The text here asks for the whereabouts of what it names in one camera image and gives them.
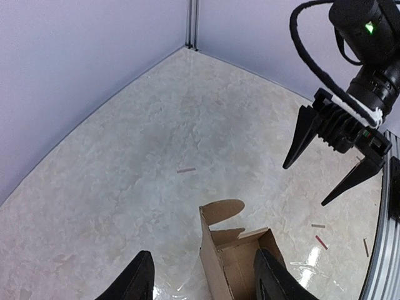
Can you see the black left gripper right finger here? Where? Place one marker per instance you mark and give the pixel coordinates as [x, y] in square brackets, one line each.
[274, 282]

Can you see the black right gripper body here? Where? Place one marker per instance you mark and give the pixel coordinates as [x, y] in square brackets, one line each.
[341, 131]

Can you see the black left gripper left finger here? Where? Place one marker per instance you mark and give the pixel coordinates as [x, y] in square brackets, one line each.
[135, 282]

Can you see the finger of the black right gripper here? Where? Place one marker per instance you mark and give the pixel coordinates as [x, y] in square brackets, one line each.
[366, 167]
[308, 121]

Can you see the brown cardboard box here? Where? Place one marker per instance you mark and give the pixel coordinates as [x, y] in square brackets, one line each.
[227, 255]

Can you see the right robot arm white sleeve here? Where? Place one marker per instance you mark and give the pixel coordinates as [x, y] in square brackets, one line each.
[367, 35]

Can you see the thin stick near back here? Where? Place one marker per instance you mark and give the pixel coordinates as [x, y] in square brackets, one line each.
[180, 171]

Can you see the front aluminium frame rail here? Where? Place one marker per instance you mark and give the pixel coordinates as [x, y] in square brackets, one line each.
[382, 279]

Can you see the right aluminium frame post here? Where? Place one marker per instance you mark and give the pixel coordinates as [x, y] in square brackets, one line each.
[192, 22]

